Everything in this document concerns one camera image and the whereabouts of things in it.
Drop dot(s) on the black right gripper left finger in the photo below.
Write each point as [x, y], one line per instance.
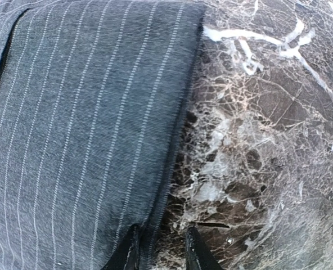
[126, 255]

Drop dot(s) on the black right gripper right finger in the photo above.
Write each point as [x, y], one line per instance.
[198, 255]

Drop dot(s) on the black pinstriped long sleeve shirt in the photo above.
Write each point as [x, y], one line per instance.
[93, 98]

